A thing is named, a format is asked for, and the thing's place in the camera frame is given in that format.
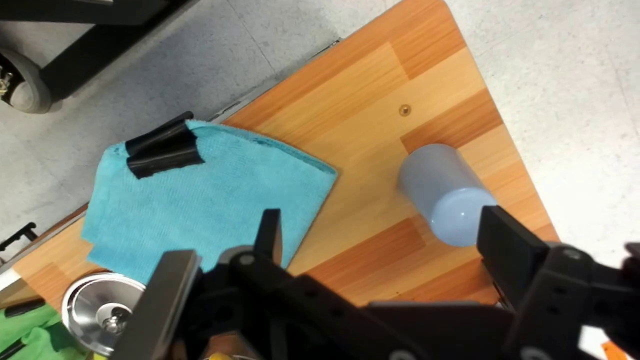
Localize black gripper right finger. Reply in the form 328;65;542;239
479;207;551;313

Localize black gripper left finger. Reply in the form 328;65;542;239
110;251;200;360

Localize pale blue upside-down cup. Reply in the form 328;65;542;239
398;145;499;249

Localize silver metal bowl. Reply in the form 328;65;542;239
60;272;144;356

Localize green cloth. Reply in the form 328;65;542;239
0;300;105;360

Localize teal cloth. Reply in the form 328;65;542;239
83;120;337;283

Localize black clip on cloth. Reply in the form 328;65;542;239
127;112;202;178

